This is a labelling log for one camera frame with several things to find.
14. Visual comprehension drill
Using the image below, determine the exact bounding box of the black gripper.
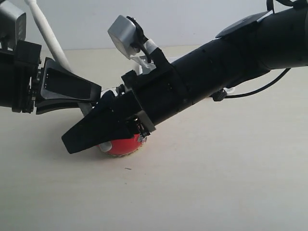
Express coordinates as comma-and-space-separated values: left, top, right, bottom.
62, 48, 188, 154

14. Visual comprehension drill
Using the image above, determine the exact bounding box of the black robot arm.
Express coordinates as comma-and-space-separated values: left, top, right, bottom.
0, 0, 308, 154

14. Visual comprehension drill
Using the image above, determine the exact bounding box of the white rectangular tray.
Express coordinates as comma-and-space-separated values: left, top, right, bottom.
136, 56, 180, 75

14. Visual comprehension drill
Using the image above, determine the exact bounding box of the wooden drumstick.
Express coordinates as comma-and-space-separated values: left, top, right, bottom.
26, 0, 93, 116
98, 141, 113, 153

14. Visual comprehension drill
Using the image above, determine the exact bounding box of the red small drum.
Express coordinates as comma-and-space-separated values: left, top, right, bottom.
97, 134, 147, 157

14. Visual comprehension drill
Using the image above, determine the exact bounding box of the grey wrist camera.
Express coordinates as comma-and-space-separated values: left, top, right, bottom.
107, 15, 146, 59
0, 0, 26, 49

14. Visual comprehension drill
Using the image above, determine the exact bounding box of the black cable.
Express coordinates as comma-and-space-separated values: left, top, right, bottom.
211, 67, 293, 102

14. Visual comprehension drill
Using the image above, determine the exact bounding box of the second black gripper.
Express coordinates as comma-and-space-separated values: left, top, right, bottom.
0, 40, 102, 115

